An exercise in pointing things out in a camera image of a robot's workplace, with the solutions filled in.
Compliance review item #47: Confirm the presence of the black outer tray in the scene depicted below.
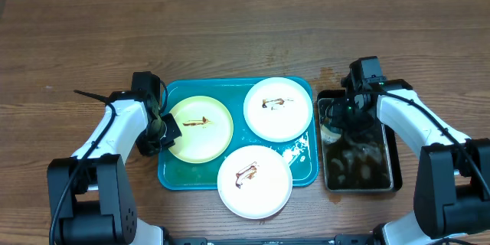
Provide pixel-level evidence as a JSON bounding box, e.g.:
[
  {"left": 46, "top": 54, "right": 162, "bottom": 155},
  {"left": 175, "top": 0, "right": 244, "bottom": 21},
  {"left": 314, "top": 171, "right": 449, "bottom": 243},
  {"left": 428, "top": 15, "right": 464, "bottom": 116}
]
[{"left": 317, "top": 90, "right": 403, "bottom": 192}]

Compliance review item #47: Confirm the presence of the white plate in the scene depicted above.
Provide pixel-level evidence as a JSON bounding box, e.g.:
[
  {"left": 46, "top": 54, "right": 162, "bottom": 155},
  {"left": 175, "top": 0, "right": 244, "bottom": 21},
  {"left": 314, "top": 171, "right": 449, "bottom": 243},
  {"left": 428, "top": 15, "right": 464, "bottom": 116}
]
[
  {"left": 243, "top": 77, "right": 313, "bottom": 142},
  {"left": 217, "top": 145, "right": 292, "bottom": 220}
]

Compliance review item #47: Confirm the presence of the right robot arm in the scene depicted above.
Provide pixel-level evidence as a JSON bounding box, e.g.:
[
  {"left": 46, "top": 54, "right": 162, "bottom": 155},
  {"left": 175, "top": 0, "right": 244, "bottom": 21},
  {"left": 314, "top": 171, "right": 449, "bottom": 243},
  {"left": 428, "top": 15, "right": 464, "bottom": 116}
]
[{"left": 318, "top": 78, "right": 489, "bottom": 244}]

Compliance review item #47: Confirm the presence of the teal plastic tray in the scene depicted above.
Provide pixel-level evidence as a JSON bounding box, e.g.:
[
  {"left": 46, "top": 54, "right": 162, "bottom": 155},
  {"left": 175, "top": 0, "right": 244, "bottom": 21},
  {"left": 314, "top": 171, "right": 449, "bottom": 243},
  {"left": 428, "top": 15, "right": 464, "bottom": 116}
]
[{"left": 158, "top": 77, "right": 319, "bottom": 192}]

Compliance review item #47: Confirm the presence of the white plate bottom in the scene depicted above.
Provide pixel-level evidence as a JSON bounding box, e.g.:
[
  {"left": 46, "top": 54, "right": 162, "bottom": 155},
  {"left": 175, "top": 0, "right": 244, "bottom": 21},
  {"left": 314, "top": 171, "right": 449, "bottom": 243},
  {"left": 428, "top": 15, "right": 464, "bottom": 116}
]
[{"left": 217, "top": 145, "right": 292, "bottom": 220}]

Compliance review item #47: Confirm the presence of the white plate top right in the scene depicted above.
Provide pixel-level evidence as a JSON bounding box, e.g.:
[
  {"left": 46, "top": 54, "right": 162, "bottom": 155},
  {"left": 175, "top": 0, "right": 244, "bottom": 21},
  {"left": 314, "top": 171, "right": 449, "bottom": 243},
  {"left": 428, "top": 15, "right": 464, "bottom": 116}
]
[{"left": 243, "top": 77, "right": 313, "bottom": 142}]

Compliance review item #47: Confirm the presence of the metal pan with dirty water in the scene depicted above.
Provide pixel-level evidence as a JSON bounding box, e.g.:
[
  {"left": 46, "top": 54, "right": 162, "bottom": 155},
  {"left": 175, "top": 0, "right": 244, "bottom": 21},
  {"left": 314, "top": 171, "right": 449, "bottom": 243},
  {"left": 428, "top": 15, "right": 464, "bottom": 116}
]
[{"left": 317, "top": 98, "right": 394, "bottom": 193}]

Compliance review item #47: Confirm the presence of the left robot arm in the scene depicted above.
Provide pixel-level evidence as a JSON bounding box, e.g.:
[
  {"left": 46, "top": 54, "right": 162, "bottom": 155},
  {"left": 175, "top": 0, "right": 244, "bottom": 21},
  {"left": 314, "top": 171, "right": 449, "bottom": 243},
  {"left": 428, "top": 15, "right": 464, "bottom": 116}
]
[{"left": 47, "top": 88, "right": 181, "bottom": 244}]

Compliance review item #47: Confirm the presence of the green yellow sponge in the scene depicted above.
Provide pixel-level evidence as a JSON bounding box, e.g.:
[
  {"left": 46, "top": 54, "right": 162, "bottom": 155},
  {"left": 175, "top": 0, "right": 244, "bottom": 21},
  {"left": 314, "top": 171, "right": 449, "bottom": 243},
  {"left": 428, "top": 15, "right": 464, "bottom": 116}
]
[{"left": 320, "top": 125, "right": 342, "bottom": 145}]

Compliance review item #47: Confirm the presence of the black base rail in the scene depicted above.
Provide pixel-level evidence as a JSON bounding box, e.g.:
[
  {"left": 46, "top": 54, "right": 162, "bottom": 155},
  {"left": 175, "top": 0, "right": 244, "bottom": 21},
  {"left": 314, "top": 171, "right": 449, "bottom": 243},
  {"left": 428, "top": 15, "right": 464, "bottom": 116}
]
[{"left": 163, "top": 234, "right": 381, "bottom": 245}]

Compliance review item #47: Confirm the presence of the yellow-green plate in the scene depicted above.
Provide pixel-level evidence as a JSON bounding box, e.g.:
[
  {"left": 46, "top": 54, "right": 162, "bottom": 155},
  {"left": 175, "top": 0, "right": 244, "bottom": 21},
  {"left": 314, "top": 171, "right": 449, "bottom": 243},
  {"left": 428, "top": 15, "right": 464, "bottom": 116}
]
[{"left": 169, "top": 96, "right": 234, "bottom": 164}]

